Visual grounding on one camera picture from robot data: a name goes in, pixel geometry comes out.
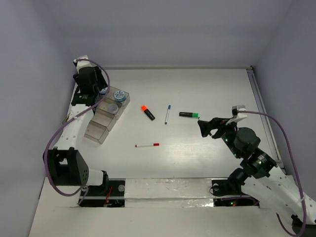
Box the metal rail on table edge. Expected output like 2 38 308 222
246 66 287 174

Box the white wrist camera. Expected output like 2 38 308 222
226 105 247 125
73 55 92 72

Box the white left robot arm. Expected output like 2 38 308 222
46 66 109 195

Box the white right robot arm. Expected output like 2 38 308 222
197 118 316 237

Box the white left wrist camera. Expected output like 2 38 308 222
73 55 92 72

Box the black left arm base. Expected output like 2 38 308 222
79 179 125 208

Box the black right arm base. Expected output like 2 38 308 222
209 179 259 207

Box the red-capped white marker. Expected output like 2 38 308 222
135 143 160 148

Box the clear three-bin organizer tray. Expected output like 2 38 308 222
84 86 130 144

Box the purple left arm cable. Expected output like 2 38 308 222
44 59 111 205

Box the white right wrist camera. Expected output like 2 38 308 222
226 105 247 125

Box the blue-capped white marker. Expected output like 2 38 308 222
164 105 171 125

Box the green-capped black highlighter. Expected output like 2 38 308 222
179 112 199 119

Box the blue-lidded cleaning gel jar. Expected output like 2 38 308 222
99 87 108 95

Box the orange-capped black highlighter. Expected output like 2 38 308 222
141 105 155 121

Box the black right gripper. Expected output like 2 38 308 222
197 116 241 158

